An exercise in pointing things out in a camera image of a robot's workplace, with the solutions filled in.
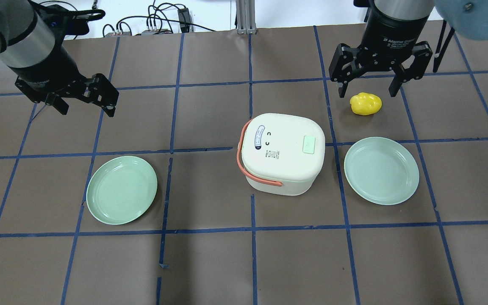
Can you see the white rice cooker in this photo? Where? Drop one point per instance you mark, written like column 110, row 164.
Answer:
column 281, row 154

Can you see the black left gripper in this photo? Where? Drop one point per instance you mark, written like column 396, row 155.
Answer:
column 48, row 67

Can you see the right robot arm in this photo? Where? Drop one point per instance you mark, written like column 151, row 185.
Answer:
column 469, row 18

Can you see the green plate left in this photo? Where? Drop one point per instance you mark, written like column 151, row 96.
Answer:
column 121, row 190

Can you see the pale green plate right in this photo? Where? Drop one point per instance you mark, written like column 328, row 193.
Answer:
column 381, row 171

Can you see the aluminium frame post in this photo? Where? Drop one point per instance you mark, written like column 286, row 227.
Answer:
column 245, row 17

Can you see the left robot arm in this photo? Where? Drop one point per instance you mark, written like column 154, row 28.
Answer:
column 31, row 37

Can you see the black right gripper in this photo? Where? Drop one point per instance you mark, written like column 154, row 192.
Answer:
column 390, row 31

